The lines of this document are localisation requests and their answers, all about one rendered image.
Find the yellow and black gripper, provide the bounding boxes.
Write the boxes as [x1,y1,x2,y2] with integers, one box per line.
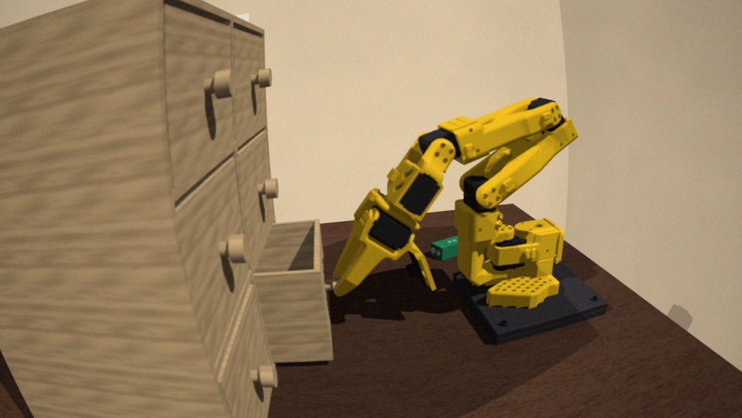
[333,188,436,297]

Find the wooden chest of drawers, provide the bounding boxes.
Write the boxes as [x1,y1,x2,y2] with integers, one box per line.
[0,0,277,418]

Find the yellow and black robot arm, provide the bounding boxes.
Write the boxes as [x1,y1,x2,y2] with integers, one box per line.
[386,97,578,309]

